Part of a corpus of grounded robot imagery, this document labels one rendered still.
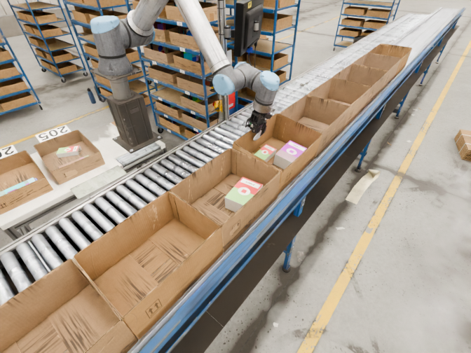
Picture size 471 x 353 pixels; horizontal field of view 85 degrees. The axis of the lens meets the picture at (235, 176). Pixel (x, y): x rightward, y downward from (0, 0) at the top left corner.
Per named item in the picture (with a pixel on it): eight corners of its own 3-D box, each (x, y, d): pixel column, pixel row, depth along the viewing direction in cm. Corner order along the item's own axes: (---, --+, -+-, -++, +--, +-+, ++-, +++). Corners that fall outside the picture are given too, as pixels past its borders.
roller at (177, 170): (165, 162, 176) (163, 155, 173) (221, 196, 151) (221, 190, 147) (159, 165, 173) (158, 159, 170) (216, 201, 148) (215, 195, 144)
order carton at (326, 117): (303, 117, 183) (306, 94, 172) (343, 130, 169) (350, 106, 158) (272, 141, 161) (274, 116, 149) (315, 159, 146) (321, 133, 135)
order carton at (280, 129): (272, 136, 159) (277, 112, 147) (314, 158, 147) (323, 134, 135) (230, 167, 137) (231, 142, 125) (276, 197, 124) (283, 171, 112)
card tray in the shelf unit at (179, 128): (160, 122, 328) (158, 115, 322) (178, 114, 345) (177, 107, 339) (180, 134, 308) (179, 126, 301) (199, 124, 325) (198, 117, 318)
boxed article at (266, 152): (252, 160, 142) (253, 155, 139) (265, 148, 149) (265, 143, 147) (263, 165, 139) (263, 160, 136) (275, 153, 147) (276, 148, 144)
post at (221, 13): (228, 123, 220) (223, -2, 162) (233, 125, 218) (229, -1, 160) (219, 129, 214) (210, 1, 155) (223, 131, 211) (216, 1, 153)
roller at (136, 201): (123, 187, 157) (120, 181, 154) (179, 231, 132) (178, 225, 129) (115, 192, 154) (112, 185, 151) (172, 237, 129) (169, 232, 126)
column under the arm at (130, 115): (112, 139, 189) (95, 97, 167) (144, 126, 203) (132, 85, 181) (130, 153, 175) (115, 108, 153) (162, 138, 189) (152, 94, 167)
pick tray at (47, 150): (83, 141, 188) (78, 129, 181) (106, 164, 167) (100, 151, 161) (40, 157, 173) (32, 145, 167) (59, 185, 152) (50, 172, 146)
